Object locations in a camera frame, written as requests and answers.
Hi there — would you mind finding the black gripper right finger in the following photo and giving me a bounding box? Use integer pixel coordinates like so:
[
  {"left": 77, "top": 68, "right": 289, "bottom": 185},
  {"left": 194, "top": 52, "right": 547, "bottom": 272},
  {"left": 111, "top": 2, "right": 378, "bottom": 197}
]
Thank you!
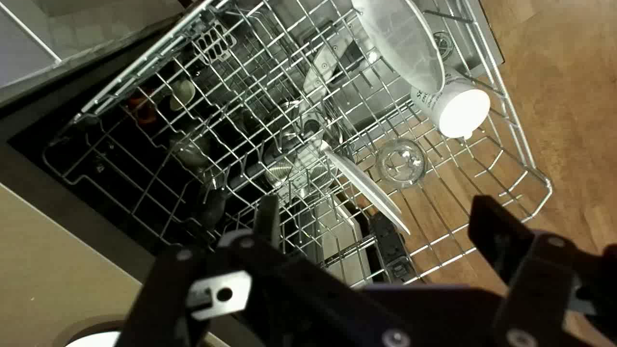
[{"left": 468, "top": 195, "right": 534, "bottom": 284}]

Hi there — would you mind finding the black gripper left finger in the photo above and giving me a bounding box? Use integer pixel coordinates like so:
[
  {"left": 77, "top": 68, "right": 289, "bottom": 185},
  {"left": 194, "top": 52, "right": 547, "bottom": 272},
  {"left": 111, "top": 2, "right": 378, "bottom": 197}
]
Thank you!
[{"left": 254, "top": 195, "right": 279, "bottom": 249}]

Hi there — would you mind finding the white plate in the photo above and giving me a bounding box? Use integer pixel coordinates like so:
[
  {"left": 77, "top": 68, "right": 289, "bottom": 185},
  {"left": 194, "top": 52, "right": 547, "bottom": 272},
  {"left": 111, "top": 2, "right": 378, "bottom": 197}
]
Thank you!
[
  {"left": 351, "top": 0, "right": 445, "bottom": 93},
  {"left": 320, "top": 143, "right": 410, "bottom": 235}
]

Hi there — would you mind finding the white plate at rack edge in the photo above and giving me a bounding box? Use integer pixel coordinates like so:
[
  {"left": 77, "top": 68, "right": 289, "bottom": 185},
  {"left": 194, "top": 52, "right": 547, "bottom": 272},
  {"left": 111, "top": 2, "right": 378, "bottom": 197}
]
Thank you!
[{"left": 351, "top": 0, "right": 445, "bottom": 93}]

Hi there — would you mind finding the clear glass cup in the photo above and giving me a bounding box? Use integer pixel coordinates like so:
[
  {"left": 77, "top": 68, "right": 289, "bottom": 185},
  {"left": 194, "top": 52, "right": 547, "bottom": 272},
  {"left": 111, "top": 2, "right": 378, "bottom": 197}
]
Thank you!
[{"left": 376, "top": 139, "right": 426, "bottom": 187}]

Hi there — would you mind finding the white wire dishwasher rack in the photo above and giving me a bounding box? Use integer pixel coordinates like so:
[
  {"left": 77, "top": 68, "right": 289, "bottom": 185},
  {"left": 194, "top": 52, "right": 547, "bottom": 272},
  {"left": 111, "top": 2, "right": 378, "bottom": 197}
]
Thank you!
[{"left": 42, "top": 0, "right": 553, "bottom": 287}]

